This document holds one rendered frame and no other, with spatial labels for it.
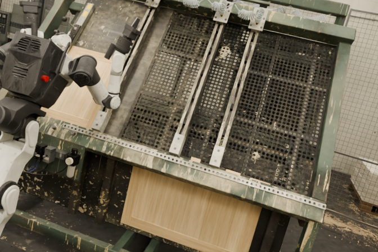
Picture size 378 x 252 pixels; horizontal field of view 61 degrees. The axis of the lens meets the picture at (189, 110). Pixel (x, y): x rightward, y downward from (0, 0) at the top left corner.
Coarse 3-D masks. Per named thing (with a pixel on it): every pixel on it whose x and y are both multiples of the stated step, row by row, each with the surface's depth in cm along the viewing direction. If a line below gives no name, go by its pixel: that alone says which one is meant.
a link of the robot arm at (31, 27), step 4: (24, 24) 195; (28, 24) 194; (32, 24) 193; (36, 24) 194; (28, 28) 196; (32, 28) 193; (36, 28) 194; (28, 32) 195; (32, 32) 194; (36, 32) 194; (40, 32) 200; (36, 36) 194; (40, 36) 200
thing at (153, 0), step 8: (152, 0) 237; (152, 8) 239; (144, 16) 237; (152, 16) 238; (144, 24) 237; (152, 24) 242; (144, 32) 231; (136, 40) 231; (144, 40) 235; (136, 48) 226; (128, 56) 225; (136, 56) 228; (128, 64) 221; (128, 72) 222; (120, 80) 216; (120, 88) 217; (104, 112) 207; (96, 120) 205; (104, 120) 205; (96, 128) 203; (104, 128) 209
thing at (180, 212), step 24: (144, 192) 223; (168, 192) 219; (192, 192) 215; (216, 192) 212; (144, 216) 225; (168, 216) 221; (192, 216) 217; (216, 216) 214; (240, 216) 210; (192, 240) 219; (216, 240) 216; (240, 240) 212
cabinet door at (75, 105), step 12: (72, 48) 236; (84, 48) 235; (108, 60) 230; (108, 72) 226; (72, 84) 223; (60, 96) 220; (72, 96) 220; (84, 96) 219; (60, 108) 216; (72, 108) 216; (84, 108) 215; (96, 108) 215; (72, 120) 212; (84, 120) 211
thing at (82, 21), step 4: (92, 4) 249; (92, 8) 249; (88, 12) 246; (92, 12) 250; (80, 16) 245; (88, 16) 247; (80, 20) 243; (84, 20) 243; (80, 24) 242; (84, 24) 244; (80, 28) 241; (80, 32) 242; (76, 36) 239; (76, 40) 240; (72, 44) 236; (64, 48) 233; (68, 48) 233; (68, 52) 234
